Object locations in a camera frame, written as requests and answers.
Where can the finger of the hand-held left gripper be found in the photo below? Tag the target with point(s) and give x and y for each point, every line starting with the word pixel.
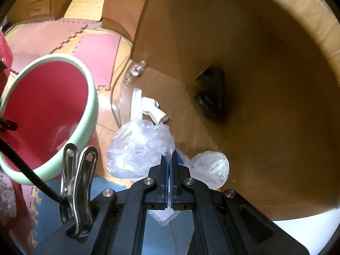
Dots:
pixel 8 125

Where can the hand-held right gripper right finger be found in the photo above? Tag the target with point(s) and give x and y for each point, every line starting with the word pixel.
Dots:
pixel 174 183

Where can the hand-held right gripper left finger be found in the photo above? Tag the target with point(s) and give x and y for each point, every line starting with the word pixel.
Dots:
pixel 165 183

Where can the white printed plastic bag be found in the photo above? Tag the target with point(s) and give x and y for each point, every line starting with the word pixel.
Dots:
pixel 209 167

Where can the clear plastic bag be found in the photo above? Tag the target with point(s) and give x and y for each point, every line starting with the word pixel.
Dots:
pixel 135 148

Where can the red bucket with green rim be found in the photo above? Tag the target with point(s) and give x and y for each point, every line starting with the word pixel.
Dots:
pixel 47 98

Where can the clear bottle with red label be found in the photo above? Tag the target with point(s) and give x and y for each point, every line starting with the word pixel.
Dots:
pixel 134 71

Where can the red patterned fabric cushion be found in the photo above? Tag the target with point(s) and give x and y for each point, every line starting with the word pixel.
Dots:
pixel 5 47

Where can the metal spring clip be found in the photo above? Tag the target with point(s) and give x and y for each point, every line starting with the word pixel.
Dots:
pixel 79 180

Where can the pink foam puzzle mat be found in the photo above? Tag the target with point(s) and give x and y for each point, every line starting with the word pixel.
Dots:
pixel 39 37

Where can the black caster wheel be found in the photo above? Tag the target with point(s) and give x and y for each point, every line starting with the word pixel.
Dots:
pixel 212 93

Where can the wooden drawer dresser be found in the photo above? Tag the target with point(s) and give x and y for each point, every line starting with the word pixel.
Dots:
pixel 34 0

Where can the yellow grid mat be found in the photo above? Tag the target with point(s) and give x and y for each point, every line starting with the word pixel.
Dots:
pixel 85 2

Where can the wooden desk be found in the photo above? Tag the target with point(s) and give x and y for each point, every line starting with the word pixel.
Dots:
pixel 265 58

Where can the wooden cabinet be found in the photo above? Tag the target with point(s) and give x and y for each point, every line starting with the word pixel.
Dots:
pixel 122 5

